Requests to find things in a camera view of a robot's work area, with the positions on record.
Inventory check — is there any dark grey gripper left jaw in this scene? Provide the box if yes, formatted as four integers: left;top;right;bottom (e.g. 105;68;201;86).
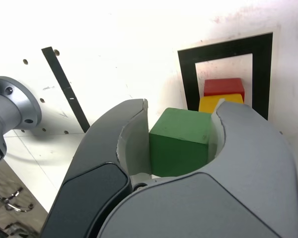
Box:
38;98;155;238

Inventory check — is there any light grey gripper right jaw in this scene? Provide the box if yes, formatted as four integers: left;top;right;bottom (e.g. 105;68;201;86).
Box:
94;98;298;238

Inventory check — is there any green cube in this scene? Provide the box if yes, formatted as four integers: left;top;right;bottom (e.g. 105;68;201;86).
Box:
149;107;212;178

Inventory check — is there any yellow cube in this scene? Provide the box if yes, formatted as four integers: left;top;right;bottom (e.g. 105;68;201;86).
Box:
198;93;244;114

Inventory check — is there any red cube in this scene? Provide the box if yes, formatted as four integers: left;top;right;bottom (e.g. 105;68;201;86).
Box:
203;78;246;102

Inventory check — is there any black tape square outline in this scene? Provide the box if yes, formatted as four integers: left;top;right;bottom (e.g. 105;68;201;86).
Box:
177;31;274;121

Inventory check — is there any chrome swivel chair base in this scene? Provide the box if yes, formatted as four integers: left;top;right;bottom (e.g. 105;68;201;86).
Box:
0;175;35;214

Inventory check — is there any black tape strip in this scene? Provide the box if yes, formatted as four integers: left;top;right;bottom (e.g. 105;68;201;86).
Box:
41;46;91;132

